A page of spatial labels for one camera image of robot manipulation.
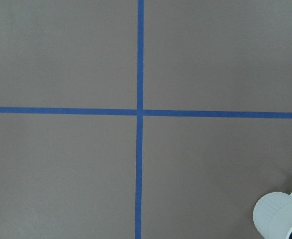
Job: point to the white ribbed mug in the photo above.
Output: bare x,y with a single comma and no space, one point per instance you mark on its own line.
272,216

